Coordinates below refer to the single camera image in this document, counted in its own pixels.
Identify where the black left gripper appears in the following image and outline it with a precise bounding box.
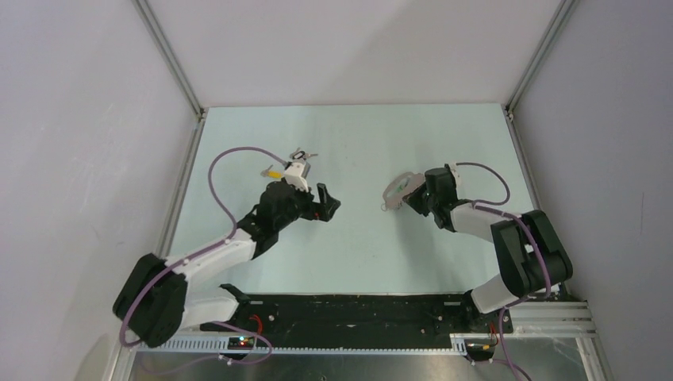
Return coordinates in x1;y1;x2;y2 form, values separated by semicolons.
275;180;340;230

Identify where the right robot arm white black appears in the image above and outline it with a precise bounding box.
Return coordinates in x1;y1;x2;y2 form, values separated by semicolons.
394;164;574;332

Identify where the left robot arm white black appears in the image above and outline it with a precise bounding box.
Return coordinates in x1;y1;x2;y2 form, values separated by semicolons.
112;180;341;348

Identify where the black tagged key on table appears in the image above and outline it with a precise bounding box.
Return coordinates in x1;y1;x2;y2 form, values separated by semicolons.
290;148;318;162

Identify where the yellow tagged key on table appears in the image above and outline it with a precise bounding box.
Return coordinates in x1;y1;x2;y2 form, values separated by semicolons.
260;166;283;179

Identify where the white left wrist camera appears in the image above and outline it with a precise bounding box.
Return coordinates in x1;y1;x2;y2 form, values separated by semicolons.
283;160;310;193

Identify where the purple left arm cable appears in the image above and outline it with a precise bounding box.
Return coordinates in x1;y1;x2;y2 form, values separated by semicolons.
117;146;290;349

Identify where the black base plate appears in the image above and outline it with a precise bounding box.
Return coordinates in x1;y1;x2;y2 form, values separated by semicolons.
227;294;498;350

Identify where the aluminium frame rail front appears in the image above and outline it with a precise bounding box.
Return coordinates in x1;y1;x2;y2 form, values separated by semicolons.
137;294;596;356

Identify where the right aluminium corner post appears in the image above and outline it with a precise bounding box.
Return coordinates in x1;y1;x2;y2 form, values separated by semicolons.
504;0;580;121

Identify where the aluminium corner post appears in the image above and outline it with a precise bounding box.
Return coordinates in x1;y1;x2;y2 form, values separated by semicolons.
504;0;580;121
132;0;204;121

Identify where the left aluminium corner post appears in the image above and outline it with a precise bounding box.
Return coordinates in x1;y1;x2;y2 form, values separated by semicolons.
132;0;204;121

